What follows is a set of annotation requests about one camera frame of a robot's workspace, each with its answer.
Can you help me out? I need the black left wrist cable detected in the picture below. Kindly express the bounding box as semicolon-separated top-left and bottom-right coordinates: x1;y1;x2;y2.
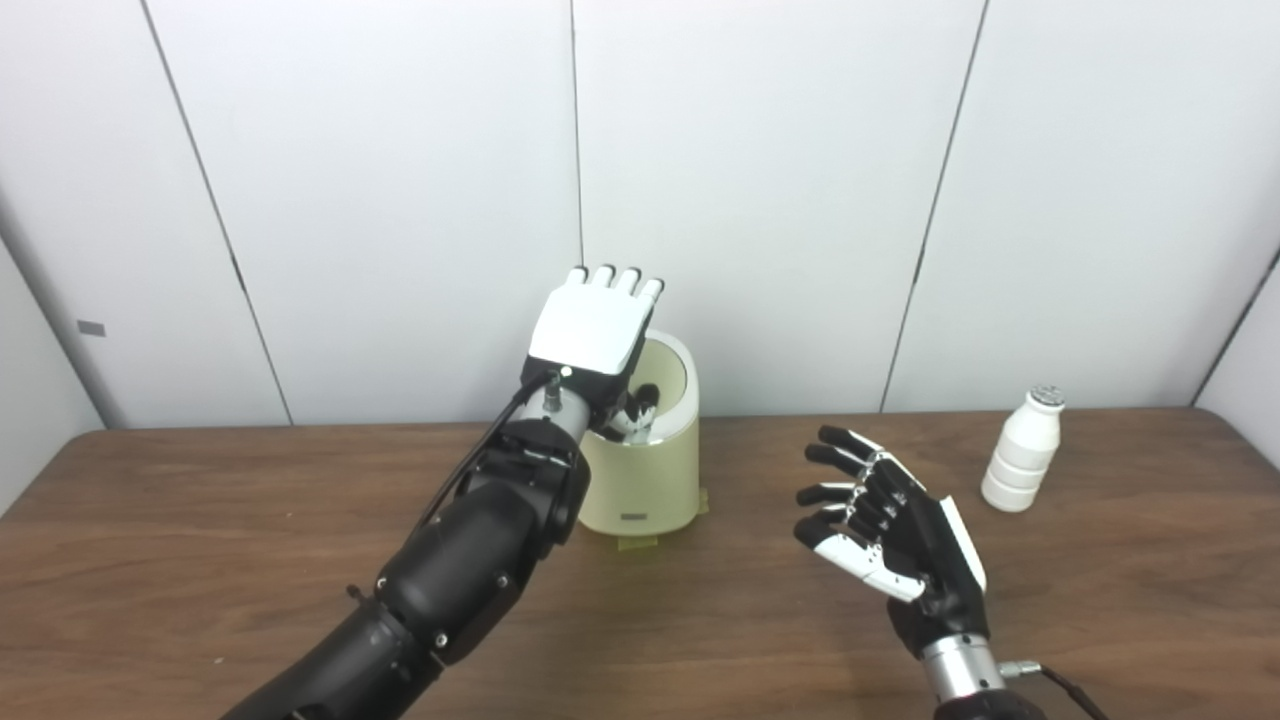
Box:
410;370;566;541

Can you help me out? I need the cream-colored lidded bin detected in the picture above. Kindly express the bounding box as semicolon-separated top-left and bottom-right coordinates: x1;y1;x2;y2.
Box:
578;330;701;536

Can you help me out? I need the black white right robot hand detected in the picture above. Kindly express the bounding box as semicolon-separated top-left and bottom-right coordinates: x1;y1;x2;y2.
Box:
793;425;991;661

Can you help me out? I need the small white plastic bottle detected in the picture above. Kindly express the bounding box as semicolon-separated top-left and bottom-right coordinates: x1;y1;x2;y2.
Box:
981;385;1066;513

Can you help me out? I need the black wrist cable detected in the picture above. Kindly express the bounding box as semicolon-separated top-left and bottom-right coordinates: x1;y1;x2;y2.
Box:
1000;658;1111;720
410;370;566;541

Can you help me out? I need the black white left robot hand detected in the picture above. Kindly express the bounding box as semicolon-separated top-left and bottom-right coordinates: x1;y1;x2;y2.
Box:
520;265;667;442

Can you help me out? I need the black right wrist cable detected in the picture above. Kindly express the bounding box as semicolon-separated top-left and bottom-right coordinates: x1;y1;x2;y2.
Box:
1000;658;1111;720

